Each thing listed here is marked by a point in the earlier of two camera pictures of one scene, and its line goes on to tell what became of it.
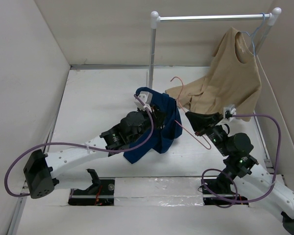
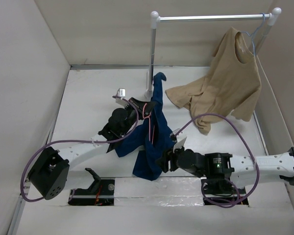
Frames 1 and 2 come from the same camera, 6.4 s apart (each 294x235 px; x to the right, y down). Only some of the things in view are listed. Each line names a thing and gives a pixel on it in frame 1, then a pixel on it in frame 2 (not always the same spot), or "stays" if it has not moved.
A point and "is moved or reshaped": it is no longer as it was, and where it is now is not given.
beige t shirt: x=233 y=81 stays
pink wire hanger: x=181 y=91 is moved or reshaped
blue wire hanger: x=252 y=35 stays
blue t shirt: x=159 y=139 to x=151 y=139
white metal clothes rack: x=156 y=19 stays
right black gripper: x=200 y=121 to x=163 y=160
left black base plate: x=101 y=193 stays
